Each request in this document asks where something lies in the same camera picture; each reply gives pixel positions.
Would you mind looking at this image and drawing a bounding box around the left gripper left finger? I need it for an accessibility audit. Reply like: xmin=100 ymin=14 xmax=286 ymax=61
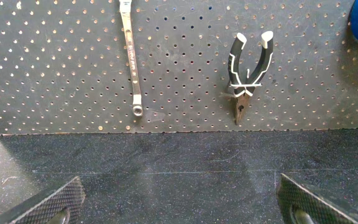
xmin=0 ymin=175 xmax=86 ymax=224

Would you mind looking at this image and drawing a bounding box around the black pegboard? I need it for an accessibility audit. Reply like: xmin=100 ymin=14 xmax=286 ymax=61
xmin=0 ymin=0 xmax=358 ymax=135

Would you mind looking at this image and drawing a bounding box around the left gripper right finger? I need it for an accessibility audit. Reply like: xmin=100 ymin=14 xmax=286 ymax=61
xmin=275 ymin=173 xmax=358 ymax=224

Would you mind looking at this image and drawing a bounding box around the wrench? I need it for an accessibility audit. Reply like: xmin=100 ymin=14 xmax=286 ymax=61
xmin=119 ymin=0 xmax=144 ymax=118

